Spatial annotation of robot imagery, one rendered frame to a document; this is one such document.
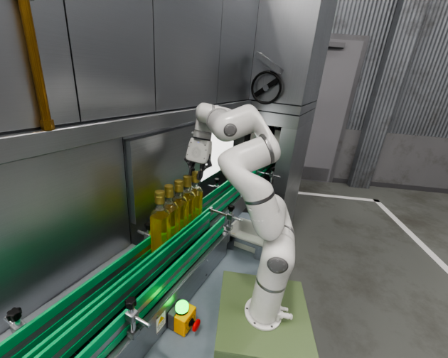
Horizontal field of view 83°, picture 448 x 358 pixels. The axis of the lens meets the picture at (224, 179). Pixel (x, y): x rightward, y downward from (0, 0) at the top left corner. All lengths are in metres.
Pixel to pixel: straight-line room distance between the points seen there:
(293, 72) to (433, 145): 3.62
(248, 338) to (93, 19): 1.03
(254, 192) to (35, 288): 0.69
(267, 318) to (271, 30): 1.61
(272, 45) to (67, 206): 1.51
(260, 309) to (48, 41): 0.93
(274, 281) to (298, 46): 1.43
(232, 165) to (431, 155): 4.66
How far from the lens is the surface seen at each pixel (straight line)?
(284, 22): 1.88
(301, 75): 1.81
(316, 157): 4.39
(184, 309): 0.93
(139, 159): 0.99
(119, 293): 0.86
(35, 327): 0.87
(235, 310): 0.98
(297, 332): 0.98
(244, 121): 0.73
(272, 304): 0.88
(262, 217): 0.68
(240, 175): 0.64
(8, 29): 0.78
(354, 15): 4.40
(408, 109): 4.78
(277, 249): 0.74
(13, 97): 0.77
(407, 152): 4.95
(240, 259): 1.27
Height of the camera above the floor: 1.56
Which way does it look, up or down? 23 degrees down
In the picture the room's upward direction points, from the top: 5 degrees clockwise
